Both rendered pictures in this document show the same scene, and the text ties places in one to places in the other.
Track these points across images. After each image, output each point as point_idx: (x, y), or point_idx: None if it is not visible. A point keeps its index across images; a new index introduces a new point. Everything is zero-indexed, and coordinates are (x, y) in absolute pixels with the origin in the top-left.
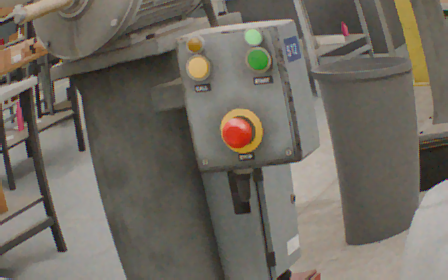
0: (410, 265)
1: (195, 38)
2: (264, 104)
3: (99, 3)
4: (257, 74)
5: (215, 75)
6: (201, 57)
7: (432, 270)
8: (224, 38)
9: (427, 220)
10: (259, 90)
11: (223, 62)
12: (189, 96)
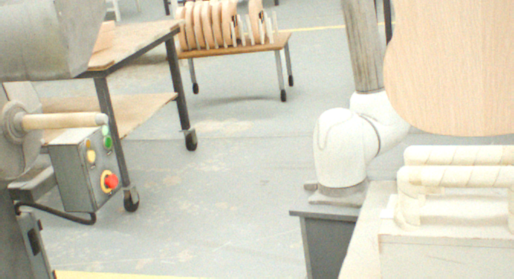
0: (354, 141)
1: (88, 139)
2: (111, 164)
3: None
4: (107, 150)
5: (95, 157)
6: (91, 149)
7: (363, 138)
8: (95, 135)
9: (352, 123)
10: (108, 158)
11: (97, 149)
12: (89, 173)
